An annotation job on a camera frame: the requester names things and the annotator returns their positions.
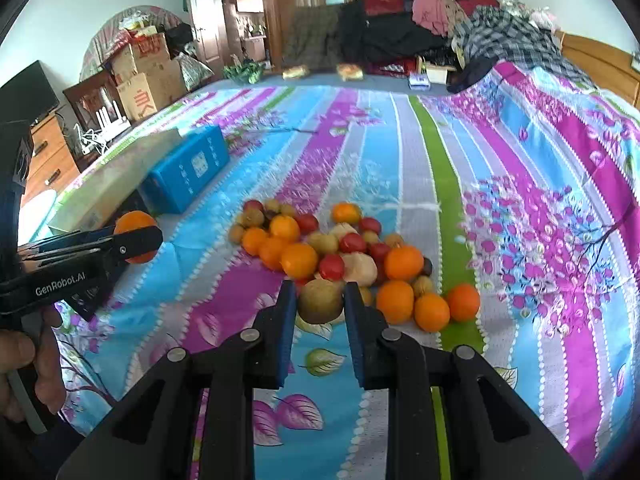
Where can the dark navy garment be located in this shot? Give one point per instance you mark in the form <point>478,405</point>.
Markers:
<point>472,72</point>

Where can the black garment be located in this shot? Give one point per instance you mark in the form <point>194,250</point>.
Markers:
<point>385,35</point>

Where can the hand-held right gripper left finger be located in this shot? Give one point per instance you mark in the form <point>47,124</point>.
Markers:
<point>285,330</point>

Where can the dark red garment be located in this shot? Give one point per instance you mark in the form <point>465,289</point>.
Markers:
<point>475,0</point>

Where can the green patterned bag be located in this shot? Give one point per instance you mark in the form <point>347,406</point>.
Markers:
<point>243,72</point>

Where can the orange yellow snack packet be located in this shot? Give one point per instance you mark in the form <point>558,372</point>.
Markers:
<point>350,71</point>
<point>295,72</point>

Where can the large cardboard box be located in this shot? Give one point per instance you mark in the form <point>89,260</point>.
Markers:
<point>145,92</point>

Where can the yellow gift box red pattern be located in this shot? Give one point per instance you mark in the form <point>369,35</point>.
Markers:
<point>110,175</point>

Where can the wooden headboard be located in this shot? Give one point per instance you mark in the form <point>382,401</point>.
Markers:
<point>600,55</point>

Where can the brown checked blanket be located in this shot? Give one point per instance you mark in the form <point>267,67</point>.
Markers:
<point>312,35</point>

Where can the blue plaid shirt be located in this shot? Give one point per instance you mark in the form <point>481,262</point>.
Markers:
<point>510,35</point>

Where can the wooden door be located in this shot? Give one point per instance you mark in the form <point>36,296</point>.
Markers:
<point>205,10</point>

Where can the small blue white box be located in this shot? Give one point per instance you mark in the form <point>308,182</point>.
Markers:
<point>419,80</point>

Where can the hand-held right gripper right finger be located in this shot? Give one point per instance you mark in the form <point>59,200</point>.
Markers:
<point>355,330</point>

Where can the beige peeled root piece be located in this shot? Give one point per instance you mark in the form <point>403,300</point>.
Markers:
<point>343,230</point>
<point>358,267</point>

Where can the pink garment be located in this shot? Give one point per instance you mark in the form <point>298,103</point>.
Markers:
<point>435,10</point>

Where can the patterned plastic bag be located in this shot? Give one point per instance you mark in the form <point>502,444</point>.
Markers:
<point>192,72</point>

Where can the small round mandarin orange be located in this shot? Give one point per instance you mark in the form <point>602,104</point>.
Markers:
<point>131,220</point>

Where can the white router with antennas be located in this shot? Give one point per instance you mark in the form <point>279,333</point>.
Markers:
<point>110,115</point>

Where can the blue rectangular cardboard box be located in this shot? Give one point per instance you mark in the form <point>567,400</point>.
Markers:
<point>187,172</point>

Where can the wooden chest of drawers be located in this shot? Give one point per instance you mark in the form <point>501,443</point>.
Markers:
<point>50,155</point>

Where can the pink plaid round board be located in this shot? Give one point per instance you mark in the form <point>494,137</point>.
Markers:
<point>107,25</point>

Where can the person's left hand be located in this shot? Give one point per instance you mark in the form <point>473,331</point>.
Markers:
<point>25,355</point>

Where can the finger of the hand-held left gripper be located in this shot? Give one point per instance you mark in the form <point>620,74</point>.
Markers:
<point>125,249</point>
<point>75,240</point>

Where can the cardboard box with red print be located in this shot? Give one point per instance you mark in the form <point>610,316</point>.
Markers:
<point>142,55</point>

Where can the black television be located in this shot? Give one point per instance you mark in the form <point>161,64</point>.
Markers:
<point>25,92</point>

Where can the heap of mandarin oranges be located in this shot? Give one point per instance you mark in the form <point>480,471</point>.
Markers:
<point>404,262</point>

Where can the colourful gift packages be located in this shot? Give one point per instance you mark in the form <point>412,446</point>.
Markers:
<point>137,25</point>

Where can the brown green kiwi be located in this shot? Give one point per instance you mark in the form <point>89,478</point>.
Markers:
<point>320,305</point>

